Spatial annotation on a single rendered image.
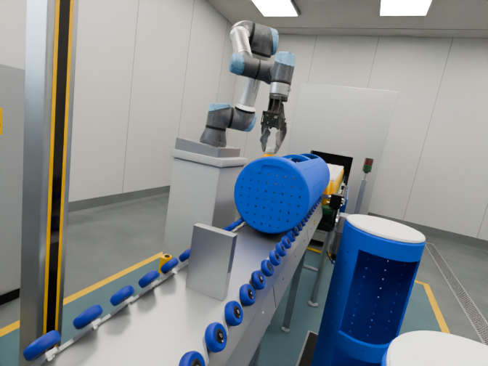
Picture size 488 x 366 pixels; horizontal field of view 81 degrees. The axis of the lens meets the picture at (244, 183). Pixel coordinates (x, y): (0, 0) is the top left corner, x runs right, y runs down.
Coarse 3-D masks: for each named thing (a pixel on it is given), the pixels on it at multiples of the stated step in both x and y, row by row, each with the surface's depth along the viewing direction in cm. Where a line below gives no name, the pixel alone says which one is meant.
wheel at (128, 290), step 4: (124, 288) 53; (128, 288) 54; (132, 288) 55; (120, 292) 53; (124, 292) 53; (128, 292) 53; (132, 292) 54; (112, 296) 53; (116, 296) 52; (120, 296) 52; (124, 296) 53; (128, 296) 55; (112, 300) 52; (116, 300) 52; (120, 300) 52; (112, 304) 53; (116, 304) 53
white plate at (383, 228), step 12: (348, 216) 115; (360, 216) 118; (372, 216) 122; (360, 228) 102; (372, 228) 103; (384, 228) 106; (396, 228) 109; (408, 228) 112; (396, 240) 96; (408, 240) 96; (420, 240) 99
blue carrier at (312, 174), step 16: (256, 160) 103; (272, 160) 101; (288, 160) 101; (304, 160) 137; (320, 160) 164; (240, 176) 106; (256, 176) 103; (272, 176) 101; (288, 176) 99; (304, 176) 99; (320, 176) 133; (240, 192) 106; (256, 192) 104; (272, 192) 102; (288, 192) 100; (304, 192) 98; (320, 192) 135; (240, 208) 107; (256, 208) 105; (272, 208) 103; (288, 208) 100; (304, 208) 98; (256, 224) 106; (272, 224) 103; (288, 224) 101
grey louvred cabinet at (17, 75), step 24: (0, 72) 149; (24, 72) 160; (0, 96) 151; (24, 96) 161; (0, 120) 154; (0, 144) 156; (0, 168) 159; (0, 192) 161; (0, 216) 164; (0, 240) 166; (0, 264) 169; (0, 288) 172
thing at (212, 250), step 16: (192, 240) 64; (208, 240) 63; (224, 240) 61; (192, 256) 65; (208, 256) 63; (224, 256) 62; (192, 272) 65; (208, 272) 64; (224, 272) 62; (192, 288) 66; (208, 288) 64; (224, 288) 63
